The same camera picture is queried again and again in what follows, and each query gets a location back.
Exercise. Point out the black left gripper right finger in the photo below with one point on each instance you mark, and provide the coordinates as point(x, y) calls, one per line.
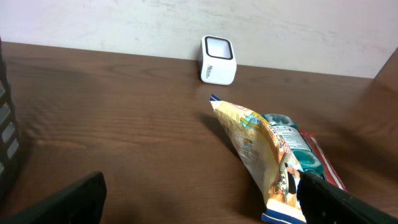
point(322, 202)

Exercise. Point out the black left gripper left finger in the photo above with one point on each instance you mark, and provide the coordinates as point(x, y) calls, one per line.
point(79, 202)

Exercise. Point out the red snack packet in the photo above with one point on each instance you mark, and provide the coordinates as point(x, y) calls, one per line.
point(329, 173)

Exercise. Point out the cream yellow snack bag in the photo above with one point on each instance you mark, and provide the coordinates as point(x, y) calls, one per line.
point(267, 157)

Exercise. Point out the teal blister pack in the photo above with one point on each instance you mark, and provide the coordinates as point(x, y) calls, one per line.
point(286, 128)

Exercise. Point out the white barcode scanner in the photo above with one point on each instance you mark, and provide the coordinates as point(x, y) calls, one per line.
point(217, 62)

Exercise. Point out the grey plastic shopping basket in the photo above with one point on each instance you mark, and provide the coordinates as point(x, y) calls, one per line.
point(10, 134)

